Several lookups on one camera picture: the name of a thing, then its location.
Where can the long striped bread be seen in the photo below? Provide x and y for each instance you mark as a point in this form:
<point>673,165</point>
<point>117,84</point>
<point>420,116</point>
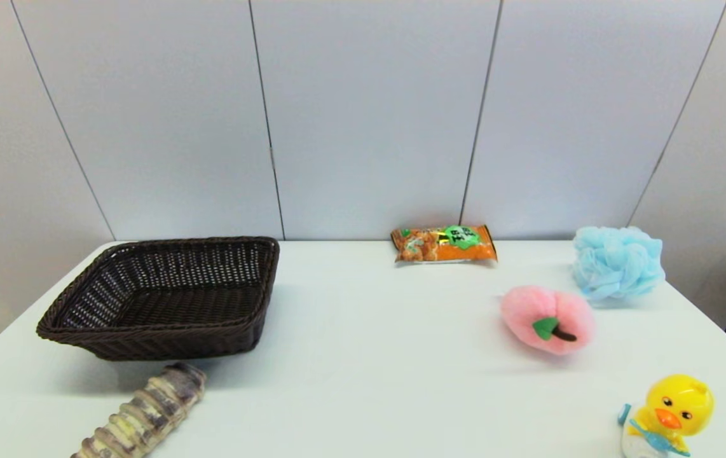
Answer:
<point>147,410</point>

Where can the orange snack packet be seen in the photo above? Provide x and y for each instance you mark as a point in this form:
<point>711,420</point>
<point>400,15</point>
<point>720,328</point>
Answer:
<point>442,245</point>

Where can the pink plush peach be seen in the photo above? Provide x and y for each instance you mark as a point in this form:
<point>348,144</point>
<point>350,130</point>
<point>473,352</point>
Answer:
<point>528,315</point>

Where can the dark brown wicker basket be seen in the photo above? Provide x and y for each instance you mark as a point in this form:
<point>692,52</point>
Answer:
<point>147,346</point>

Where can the light blue bath loofah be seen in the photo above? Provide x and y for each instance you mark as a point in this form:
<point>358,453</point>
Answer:
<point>617,264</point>

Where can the yellow duck toy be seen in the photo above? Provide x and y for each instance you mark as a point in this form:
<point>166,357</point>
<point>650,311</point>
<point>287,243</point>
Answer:
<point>678,401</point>

